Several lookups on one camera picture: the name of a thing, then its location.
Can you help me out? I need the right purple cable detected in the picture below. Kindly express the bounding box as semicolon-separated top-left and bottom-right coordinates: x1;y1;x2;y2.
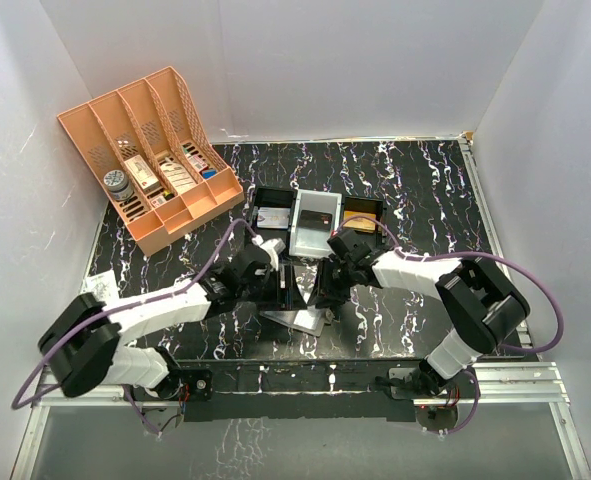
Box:
334;214;565;434

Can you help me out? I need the small colourful packet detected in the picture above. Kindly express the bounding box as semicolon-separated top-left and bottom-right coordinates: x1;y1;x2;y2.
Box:
182;142;210;173

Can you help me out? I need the round patterned tin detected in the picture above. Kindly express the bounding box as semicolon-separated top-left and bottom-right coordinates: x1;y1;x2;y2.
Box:
103;169;134;202

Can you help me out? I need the blue small object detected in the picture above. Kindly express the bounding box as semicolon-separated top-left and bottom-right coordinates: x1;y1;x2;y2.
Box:
201;169;218;180

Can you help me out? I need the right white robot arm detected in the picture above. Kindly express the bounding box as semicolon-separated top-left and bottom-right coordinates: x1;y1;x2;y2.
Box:
307;229;530;397

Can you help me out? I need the orange plastic file organizer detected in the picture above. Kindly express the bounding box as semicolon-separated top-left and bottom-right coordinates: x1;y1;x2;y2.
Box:
57;66;244;256

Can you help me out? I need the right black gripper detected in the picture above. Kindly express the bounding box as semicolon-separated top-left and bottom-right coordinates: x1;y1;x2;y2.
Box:
309;257;357;308

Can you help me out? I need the white patterned paper sheet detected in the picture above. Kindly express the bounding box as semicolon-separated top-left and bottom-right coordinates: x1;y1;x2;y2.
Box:
81;270;120;303

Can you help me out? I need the white red box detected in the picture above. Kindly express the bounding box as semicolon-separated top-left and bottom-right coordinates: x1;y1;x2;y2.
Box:
124;155;160;193

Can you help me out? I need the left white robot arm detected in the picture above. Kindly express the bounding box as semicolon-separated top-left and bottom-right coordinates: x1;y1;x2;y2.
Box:
38;236;286;399

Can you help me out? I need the silver credit card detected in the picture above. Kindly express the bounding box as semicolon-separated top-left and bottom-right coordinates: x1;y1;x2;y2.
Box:
256;207;290;230

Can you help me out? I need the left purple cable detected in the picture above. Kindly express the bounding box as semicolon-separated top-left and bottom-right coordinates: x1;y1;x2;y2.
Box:
12;217;264;410

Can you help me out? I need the white label card stack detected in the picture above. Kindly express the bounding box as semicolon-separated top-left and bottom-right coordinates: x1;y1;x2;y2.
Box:
157;156;197;195

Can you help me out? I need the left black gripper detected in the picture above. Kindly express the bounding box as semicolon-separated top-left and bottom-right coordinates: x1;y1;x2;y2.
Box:
238;265;306;312

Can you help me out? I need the gold credit card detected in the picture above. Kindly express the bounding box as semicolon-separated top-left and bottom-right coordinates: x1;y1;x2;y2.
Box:
343;210;378;233

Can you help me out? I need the black right card tray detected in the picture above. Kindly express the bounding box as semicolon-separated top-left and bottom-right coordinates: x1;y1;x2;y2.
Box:
342;196;387;247

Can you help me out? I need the purple cable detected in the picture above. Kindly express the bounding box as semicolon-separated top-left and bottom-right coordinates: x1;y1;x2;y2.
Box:
12;217;264;410
334;214;565;434

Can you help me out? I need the black card tray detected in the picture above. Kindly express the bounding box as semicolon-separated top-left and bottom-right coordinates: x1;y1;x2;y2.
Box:
246;186;296;257
342;196;387;247

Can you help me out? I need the black left card tray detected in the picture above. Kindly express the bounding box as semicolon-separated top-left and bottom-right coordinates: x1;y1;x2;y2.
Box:
246;186;296;257

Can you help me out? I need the white middle card tray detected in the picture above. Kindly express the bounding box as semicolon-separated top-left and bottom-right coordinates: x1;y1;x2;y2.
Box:
289;189;343;259

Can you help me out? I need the grey leather card holder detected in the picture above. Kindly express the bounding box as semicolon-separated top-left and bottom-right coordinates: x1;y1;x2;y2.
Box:
260;307;333;337

